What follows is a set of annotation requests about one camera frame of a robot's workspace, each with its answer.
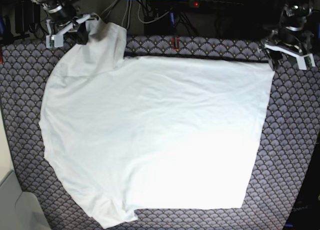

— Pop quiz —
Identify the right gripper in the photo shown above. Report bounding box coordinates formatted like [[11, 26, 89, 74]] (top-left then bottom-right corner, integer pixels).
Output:
[[47, 3, 92, 45]]

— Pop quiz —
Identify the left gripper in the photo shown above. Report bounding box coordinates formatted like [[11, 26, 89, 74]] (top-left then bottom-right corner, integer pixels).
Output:
[[264, 17, 313, 71]]

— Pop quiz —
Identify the white T-shirt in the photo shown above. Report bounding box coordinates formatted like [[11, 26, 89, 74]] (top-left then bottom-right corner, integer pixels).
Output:
[[39, 20, 275, 228]]

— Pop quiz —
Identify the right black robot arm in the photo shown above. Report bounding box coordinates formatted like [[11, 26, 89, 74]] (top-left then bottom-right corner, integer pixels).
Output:
[[31, 0, 93, 48]]

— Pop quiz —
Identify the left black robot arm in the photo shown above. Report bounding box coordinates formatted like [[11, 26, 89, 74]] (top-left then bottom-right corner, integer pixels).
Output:
[[262, 0, 316, 71]]

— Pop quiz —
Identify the black device on floor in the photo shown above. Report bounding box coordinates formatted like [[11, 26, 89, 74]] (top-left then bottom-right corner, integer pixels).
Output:
[[14, 0, 41, 35]]

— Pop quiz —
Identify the patterned purple table cloth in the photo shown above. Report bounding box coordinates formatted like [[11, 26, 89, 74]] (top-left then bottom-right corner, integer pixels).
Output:
[[0, 40, 320, 230]]

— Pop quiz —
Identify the red table clamp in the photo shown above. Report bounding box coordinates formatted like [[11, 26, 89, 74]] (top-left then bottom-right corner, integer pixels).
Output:
[[171, 37, 180, 51]]

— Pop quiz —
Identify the black power strip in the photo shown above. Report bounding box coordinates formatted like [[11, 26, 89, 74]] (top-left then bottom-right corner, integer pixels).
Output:
[[188, 0, 244, 10]]

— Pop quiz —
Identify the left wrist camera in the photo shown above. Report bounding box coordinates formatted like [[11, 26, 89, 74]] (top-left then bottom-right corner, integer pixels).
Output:
[[297, 53, 316, 71]]

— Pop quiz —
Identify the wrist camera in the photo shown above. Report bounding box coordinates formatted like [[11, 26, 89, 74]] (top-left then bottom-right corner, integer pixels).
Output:
[[297, 53, 316, 71], [45, 34, 64, 48]]

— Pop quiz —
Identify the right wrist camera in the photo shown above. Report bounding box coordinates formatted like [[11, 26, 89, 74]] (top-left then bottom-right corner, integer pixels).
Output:
[[45, 34, 64, 48]]

